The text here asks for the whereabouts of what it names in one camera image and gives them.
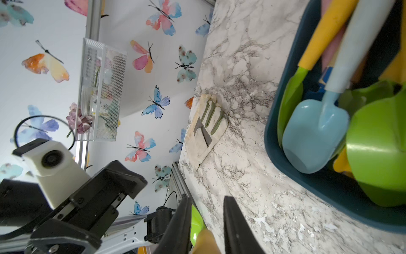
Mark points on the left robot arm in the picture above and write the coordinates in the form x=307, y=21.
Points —
x=145, y=232

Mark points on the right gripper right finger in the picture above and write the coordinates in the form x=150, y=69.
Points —
x=239, y=239

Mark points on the blue shovel wooden handle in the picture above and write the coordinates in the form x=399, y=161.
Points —
x=318, y=95

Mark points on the white green garden glove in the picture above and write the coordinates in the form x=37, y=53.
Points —
x=215, y=121

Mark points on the yellow scoop shovel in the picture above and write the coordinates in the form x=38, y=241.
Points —
x=396, y=70

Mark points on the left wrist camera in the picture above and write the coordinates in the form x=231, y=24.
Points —
x=53, y=166

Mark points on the green leaf shovel yellow handle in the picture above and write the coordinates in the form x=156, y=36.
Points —
x=353, y=100

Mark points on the green narrow shovel yellow handle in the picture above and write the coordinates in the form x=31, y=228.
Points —
x=328, y=27

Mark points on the dark teal storage box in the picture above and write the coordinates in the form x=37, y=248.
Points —
x=336, y=189

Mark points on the pink artificial flowers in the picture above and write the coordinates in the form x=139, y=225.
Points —
x=77, y=121

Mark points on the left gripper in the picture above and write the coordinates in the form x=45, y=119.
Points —
x=77, y=225

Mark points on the light blue plastic scoop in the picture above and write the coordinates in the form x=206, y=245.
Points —
x=316, y=128

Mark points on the purple shovel pink handle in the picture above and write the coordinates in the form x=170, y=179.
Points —
x=330, y=51

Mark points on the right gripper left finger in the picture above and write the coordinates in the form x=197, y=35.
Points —
x=176, y=239

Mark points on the white wire mesh basket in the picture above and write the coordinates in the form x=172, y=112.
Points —
x=100, y=90

